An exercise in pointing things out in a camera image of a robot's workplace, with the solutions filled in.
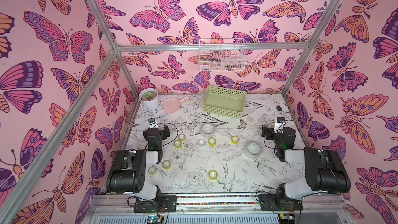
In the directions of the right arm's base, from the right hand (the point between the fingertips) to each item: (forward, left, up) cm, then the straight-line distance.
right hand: (268, 125), depth 93 cm
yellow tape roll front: (-27, +34, -7) cm, 44 cm away
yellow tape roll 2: (-7, +20, -7) cm, 22 cm away
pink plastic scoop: (+20, +63, -7) cm, 67 cm away
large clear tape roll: (-12, +9, -8) cm, 17 cm away
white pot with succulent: (+19, +77, +3) cm, 79 cm away
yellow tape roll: (-8, +34, -7) cm, 36 cm away
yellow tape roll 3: (-5, +53, -7) cm, 54 cm away
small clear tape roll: (-9, +40, -8) cm, 42 cm away
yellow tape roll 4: (-23, +59, -7) cm, 64 cm away
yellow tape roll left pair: (-10, +55, -8) cm, 56 cm away
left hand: (-1, +66, 0) cm, 66 cm away
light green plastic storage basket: (+24, +24, -6) cm, 35 cm away
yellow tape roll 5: (-26, +67, -8) cm, 72 cm away
